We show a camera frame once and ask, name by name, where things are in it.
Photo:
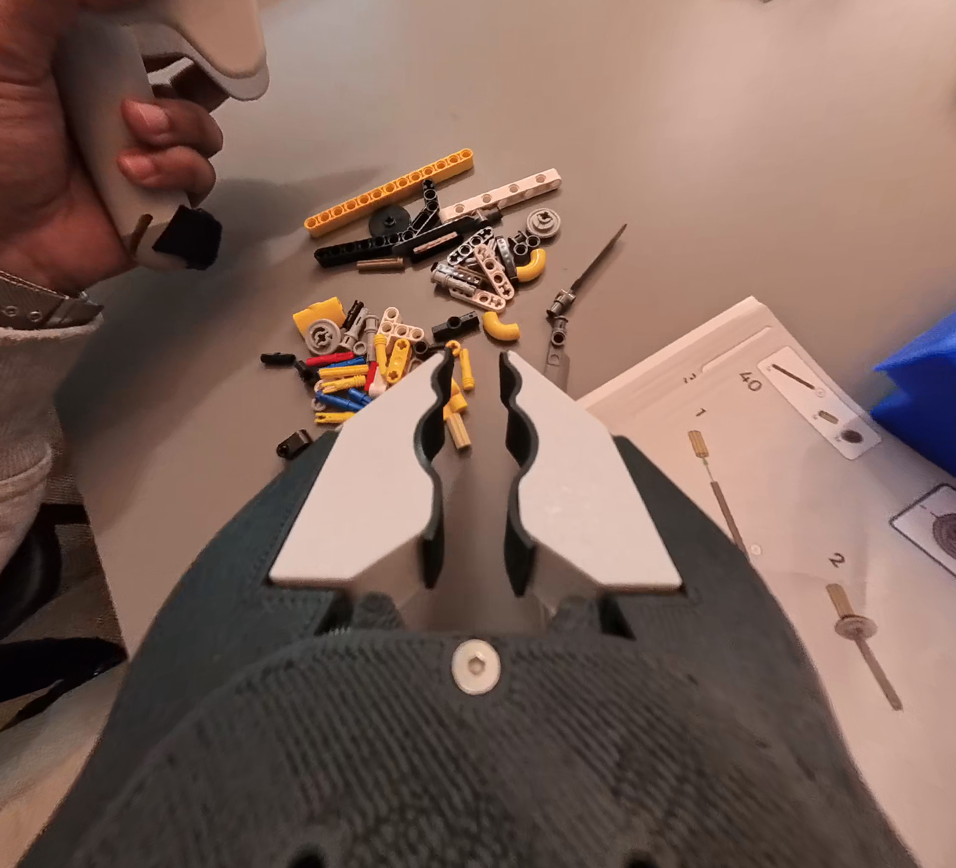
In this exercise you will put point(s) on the white lego beam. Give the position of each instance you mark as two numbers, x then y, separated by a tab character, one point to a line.
508	192

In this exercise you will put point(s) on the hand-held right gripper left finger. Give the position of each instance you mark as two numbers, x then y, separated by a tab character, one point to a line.
358	502

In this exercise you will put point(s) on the black lego connector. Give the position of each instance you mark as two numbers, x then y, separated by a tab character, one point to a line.
295	442

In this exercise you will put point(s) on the black lego pin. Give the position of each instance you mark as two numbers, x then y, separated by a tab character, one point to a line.
278	358

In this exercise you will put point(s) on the blue storage bin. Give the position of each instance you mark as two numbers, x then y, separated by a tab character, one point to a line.
922	390

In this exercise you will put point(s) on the long black lego beam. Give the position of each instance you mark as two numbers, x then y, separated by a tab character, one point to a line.
358	252

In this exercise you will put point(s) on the black lego disc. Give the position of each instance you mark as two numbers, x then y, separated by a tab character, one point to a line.
388	220

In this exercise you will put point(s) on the pile of small lego pieces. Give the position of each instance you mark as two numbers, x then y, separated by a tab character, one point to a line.
388	352

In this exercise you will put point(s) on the grey lego blade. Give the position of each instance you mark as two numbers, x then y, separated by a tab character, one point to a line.
558	360

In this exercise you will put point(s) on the person's left hand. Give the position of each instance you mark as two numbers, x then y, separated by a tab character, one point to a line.
37	136

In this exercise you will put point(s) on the long yellow lego beam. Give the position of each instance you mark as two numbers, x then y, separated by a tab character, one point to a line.
388	194

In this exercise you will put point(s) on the dark grey lego sword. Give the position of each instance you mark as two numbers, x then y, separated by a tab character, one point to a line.
594	267

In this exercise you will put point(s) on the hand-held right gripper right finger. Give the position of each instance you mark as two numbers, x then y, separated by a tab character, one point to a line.
590	509

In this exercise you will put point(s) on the bent black lego beam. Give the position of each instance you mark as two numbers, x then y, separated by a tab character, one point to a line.
429	203

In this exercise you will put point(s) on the lego instruction booklet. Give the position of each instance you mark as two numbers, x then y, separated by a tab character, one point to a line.
806	509

